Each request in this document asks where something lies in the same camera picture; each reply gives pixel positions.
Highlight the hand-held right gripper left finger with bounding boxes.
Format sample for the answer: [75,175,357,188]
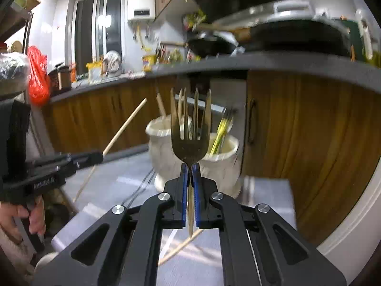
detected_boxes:
[31,163,190,286]

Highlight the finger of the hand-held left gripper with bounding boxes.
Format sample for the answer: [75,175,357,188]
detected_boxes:
[28,163,79,182]
[26,151,104,169]

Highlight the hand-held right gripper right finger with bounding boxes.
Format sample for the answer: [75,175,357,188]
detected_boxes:
[192,163,347,286]

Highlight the cream ceramic utensil holder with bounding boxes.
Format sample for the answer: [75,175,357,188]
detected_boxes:
[145,115,243,199]

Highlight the bronze metal fork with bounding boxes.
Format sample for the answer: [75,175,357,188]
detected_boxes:
[170,87,212,238]

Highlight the yellow handled utensil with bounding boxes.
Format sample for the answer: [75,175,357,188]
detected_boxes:
[209,118,230,156]

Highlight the green handled utensil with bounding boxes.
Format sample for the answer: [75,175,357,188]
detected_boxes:
[216,107,236,152]

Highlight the person's left forearm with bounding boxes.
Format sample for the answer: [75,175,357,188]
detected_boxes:
[0,226,34,275]

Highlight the person's left hand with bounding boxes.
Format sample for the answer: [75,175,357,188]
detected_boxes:
[0,198,46,239]

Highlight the cream ceramic saucer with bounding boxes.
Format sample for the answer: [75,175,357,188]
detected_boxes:
[154,173,243,201]

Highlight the wooden base cabinet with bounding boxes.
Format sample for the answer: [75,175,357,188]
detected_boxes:
[42,76,191,156]
[242,70,381,246]

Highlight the grey plaid cloth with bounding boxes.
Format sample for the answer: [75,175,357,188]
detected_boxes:
[50,152,298,286]

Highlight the red plastic bag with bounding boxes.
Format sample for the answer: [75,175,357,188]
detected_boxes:
[27,46,51,107]

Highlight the clear plastic bag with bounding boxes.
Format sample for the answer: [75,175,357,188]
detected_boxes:
[0,52,30,96]

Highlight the brown containers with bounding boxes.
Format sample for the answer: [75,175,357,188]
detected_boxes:
[48,62,78,93]

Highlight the yellow food bags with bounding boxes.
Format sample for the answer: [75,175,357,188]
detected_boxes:
[86,62,103,84]

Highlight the steel built-in oven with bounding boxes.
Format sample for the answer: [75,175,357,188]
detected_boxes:
[186,77,248,156]

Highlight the white hanging towel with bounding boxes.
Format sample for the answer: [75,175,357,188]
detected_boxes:
[103,51,123,75]

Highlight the wooden shelf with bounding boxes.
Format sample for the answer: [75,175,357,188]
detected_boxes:
[0,0,41,49]

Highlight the yellow cooking oil bottle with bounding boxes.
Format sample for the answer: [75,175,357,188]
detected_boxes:
[142,54,155,72]

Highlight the row of condiment bottles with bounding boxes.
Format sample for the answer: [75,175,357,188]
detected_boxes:
[155,46,191,65]

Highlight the window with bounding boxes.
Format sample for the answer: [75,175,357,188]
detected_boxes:
[73,0,123,66]

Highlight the black wok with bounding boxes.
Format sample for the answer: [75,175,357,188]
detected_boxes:
[161,34,237,58]

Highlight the grey kitchen countertop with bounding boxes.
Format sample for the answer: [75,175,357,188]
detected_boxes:
[49,51,381,103]

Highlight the white water heater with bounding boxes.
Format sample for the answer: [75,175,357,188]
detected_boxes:
[127,0,157,22]

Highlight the black silver electric griddle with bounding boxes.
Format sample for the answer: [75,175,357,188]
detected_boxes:
[214,0,352,56]

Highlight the green kitchen appliance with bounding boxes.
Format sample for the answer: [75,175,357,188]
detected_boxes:
[339,18,365,61]

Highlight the white oil dispenser bottle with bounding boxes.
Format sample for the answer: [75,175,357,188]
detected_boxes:
[356,8,374,62]

